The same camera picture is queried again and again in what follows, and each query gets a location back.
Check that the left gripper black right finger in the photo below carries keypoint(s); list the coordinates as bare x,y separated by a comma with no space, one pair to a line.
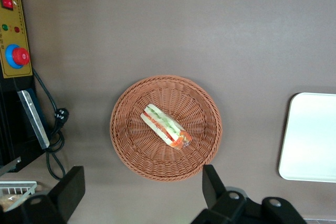
212,190

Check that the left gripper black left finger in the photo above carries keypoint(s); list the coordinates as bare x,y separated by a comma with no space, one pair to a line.
73,190

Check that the plastic sandwich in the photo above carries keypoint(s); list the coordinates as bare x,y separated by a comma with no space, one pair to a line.
162,125

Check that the round brown wicker basket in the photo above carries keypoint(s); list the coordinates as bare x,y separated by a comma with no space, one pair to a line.
136,150

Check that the cream plastic tray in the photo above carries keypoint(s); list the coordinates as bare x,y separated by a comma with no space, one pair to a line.
309,137

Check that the packaged bread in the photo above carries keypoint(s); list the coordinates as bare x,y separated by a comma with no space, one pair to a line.
10,201

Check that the black fryer with yellow panel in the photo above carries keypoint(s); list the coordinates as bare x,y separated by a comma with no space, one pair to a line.
13,37

